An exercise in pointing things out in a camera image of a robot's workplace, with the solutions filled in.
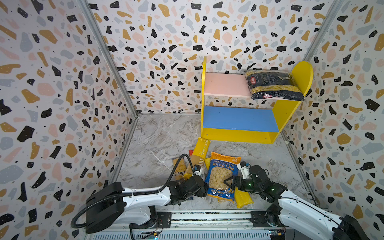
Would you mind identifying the yellow spaghetti bag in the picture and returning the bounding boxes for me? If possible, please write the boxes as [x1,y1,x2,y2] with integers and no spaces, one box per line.
[235,187,254,209]

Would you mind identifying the blue orecchiette pasta bag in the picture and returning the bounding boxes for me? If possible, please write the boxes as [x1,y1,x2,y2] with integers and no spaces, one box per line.
[205,152,241,202]

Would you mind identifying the black penne pasta bag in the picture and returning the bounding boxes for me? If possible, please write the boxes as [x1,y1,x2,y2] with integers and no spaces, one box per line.
[244,71,304,101]

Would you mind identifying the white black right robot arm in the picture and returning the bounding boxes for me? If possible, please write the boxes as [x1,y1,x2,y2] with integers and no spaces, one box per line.
[224,165,368,240]

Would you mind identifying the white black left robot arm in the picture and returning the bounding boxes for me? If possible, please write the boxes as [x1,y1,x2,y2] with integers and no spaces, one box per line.
[85,175,209,234]

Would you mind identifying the small yellow pasta bag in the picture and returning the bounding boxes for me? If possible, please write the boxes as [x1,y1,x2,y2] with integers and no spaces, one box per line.
[173,158,187,181]

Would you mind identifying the yellow wooden shelf unit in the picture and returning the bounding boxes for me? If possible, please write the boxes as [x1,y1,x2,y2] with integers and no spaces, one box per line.
[201,59,300,144]

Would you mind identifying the clear yellow spaghetti packet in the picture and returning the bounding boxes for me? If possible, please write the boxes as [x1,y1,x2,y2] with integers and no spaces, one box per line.
[183,155,208,180]

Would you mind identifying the yellow spaghetti box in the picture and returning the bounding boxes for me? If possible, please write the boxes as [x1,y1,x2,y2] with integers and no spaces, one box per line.
[192,137,211,159]

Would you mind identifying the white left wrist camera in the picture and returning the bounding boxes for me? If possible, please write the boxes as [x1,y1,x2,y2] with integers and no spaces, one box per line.
[194,165,205,179]

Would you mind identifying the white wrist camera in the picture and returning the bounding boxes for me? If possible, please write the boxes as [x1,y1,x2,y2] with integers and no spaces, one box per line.
[194,165,205,179]
[237,161,251,180]

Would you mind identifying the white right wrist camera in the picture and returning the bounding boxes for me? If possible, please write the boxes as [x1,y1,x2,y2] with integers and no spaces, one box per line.
[237,161,251,180]

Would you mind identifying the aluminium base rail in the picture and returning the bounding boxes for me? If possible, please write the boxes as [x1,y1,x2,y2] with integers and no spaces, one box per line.
[116,208,338,240]

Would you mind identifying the black corrugated cable hose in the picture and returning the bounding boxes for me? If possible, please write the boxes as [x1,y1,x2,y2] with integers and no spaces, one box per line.
[70,153,196,229]

